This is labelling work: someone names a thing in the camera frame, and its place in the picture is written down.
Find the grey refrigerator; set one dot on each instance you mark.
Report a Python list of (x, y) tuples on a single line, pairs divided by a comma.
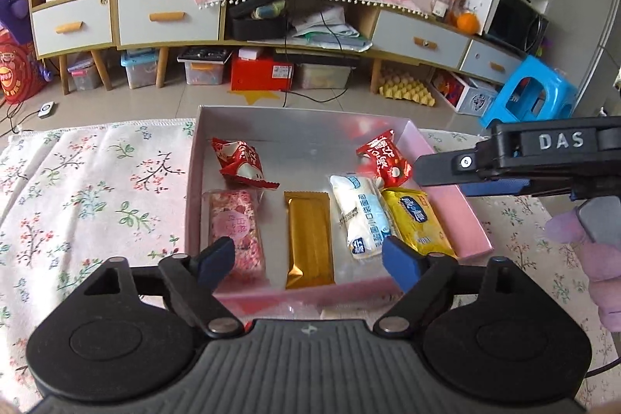
[(582, 31)]

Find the pink cardboard box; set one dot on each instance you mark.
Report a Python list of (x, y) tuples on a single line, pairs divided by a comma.
[(301, 142)]

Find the black storage box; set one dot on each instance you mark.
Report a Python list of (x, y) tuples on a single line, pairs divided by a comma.
[(257, 28)]

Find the floral tablecloth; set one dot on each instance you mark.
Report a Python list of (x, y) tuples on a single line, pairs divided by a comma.
[(97, 210)]

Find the red cardboard box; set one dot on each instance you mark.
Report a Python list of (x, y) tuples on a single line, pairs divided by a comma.
[(257, 74)]

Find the printed cardboard box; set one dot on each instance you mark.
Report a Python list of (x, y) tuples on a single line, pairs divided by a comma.
[(465, 94)]

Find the wide white drawer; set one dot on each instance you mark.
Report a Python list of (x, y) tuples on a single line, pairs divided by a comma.
[(145, 31)]

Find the person's right hand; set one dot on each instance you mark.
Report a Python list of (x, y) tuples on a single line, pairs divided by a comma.
[(606, 273)]

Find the gold snack packet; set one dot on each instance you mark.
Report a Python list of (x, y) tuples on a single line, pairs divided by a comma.
[(310, 244)]

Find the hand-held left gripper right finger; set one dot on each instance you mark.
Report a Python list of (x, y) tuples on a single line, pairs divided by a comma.
[(402, 266)]

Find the blue lid storage bin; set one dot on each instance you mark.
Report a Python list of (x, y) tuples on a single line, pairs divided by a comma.
[(138, 69)]

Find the white charger puck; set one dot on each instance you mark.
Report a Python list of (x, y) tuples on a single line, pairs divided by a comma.
[(46, 111)]

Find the round red bag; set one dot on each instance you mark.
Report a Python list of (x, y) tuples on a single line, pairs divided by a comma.
[(17, 69)]

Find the stack of yellow egg trays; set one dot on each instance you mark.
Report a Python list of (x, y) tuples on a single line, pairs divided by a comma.
[(405, 89)]

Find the yellow snack packet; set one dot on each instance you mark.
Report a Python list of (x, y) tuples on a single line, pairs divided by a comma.
[(417, 220)]

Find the clear bin orange latch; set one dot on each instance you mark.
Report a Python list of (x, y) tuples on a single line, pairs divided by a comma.
[(203, 74)]

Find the pink snack bar packet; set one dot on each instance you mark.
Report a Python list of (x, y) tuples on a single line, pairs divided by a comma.
[(236, 225)]

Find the small glass jar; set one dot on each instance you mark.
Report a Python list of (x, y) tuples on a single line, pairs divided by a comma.
[(440, 5)]

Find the narrow white drawer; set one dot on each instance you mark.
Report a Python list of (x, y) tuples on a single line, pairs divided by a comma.
[(63, 14)]

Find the wide grey drawer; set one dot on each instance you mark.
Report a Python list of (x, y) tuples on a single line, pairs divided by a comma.
[(398, 50)]

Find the clear grey storage bin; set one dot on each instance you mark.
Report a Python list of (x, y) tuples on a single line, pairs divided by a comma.
[(82, 74)]

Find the blue plastic stool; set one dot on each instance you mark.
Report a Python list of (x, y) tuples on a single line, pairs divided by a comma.
[(529, 79)]

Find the white bread packet blue print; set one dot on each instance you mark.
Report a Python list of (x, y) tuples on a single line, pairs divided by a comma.
[(361, 220)]

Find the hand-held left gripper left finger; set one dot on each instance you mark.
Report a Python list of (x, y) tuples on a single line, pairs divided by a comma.
[(213, 261)]

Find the small grey drawer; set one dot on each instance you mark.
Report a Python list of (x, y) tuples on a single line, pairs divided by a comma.
[(485, 55)]

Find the red candy packet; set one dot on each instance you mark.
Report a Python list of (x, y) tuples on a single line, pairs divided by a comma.
[(385, 159), (240, 162)]

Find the orange fruit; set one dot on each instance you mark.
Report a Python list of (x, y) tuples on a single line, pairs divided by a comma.
[(468, 22)]

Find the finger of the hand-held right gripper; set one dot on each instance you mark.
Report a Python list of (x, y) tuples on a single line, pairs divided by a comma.
[(495, 187), (444, 169)]

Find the white cardboard box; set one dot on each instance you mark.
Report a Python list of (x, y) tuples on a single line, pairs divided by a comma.
[(480, 1)]

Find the yellow star cutout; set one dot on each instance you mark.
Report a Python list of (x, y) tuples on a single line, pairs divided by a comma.
[(254, 96)]

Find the purple plush toy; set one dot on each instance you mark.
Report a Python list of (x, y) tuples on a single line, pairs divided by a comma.
[(14, 1)]

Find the low wooden cabinet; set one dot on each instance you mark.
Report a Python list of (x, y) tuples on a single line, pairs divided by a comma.
[(368, 21)]

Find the pile of papers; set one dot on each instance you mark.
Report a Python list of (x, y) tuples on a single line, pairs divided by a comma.
[(330, 31)]

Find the black microwave oven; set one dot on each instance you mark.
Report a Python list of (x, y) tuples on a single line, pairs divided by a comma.
[(514, 21)]

